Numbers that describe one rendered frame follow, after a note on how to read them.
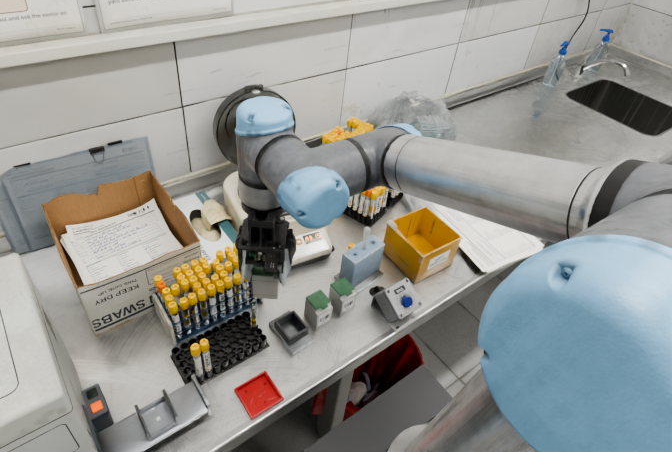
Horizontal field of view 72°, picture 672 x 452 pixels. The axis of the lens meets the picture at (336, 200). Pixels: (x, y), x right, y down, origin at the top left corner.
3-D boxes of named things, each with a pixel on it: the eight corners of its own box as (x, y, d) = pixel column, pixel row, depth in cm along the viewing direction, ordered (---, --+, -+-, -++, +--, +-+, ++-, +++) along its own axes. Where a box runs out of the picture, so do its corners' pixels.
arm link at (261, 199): (242, 157, 70) (296, 161, 70) (243, 181, 73) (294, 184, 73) (233, 188, 64) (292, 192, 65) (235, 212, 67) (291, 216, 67)
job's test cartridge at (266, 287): (277, 299, 86) (278, 277, 82) (252, 298, 86) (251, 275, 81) (279, 282, 89) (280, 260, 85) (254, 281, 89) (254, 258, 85)
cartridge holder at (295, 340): (292, 356, 94) (293, 346, 92) (268, 326, 99) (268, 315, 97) (314, 343, 97) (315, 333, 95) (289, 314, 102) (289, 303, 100)
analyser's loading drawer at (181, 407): (88, 489, 71) (79, 476, 68) (76, 451, 75) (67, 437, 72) (212, 414, 82) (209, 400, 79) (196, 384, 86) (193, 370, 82)
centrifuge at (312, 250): (256, 282, 108) (255, 245, 100) (218, 205, 127) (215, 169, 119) (346, 253, 118) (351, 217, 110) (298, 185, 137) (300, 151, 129)
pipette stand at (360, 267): (354, 296, 107) (359, 267, 101) (333, 278, 111) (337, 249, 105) (383, 276, 113) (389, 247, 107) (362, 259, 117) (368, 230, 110)
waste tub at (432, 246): (414, 286, 112) (423, 257, 105) (379, 250, 120) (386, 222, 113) (452, 265, 118) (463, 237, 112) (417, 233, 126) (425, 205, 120)
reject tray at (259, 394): (251, 420, 84) (251, 418, 83) (234, 390, 88) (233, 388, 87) (283, 400, 87) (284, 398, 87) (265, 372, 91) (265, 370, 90)
